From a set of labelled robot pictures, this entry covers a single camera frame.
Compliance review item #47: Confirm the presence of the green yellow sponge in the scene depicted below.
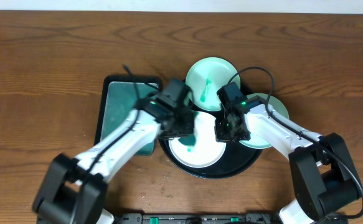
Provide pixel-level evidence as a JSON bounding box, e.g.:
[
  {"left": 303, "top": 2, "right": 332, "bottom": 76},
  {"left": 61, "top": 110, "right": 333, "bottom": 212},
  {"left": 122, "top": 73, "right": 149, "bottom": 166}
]
[{"left": 178, "top": 134, "right": 197, "bottom": 147}]

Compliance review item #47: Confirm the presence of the white plate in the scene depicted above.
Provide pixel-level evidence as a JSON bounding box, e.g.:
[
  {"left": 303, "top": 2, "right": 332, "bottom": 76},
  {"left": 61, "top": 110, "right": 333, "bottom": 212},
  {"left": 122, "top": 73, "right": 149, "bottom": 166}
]
[{"left": 169, "top": 111, "right": 226, "bottom": 168}]

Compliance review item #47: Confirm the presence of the black rectangular water tray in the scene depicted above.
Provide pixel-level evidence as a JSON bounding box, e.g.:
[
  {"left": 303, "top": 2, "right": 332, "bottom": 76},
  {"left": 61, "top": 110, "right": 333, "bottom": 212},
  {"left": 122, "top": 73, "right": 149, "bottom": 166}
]
[{"left": 94, "top": 75, "right": 163, "bottom": 144}]

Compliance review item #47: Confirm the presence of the black round tray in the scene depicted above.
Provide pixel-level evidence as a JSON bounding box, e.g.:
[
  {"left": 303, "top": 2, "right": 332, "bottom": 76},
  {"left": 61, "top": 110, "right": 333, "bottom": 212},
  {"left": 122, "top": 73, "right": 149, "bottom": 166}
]
[{"left": 158, "top": 77, "right": 264, "bottom": 180}]

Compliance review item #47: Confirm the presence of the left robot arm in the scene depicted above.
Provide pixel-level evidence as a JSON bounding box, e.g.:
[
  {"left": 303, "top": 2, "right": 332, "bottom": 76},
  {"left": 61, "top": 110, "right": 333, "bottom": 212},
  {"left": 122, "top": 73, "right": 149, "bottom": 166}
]
[{"left": 32, "top": 100, "right": 194, "bottom": 224}]

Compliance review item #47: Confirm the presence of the mint plate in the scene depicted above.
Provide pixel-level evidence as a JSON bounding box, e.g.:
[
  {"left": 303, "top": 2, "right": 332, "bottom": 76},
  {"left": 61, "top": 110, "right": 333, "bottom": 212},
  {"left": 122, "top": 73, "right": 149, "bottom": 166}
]
[
  {"left": 240, "top": 93, "right": 290, "bottom": 149},
  {"left": 186, "top": 57, "right": 237, "bottom": 111}
]

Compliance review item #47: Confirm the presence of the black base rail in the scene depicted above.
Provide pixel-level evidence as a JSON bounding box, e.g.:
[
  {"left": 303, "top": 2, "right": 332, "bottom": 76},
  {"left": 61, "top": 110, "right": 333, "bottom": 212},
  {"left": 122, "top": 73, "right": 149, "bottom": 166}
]
[{"left": 113, "top": 213, "right": 281, "bottom": 224}]

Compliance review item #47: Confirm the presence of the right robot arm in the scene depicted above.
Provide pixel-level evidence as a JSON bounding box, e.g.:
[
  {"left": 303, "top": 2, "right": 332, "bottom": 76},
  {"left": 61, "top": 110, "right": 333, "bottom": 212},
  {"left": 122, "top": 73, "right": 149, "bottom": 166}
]
[{"left": 215, "top": 96, "right": 363, "bottom": 223}]

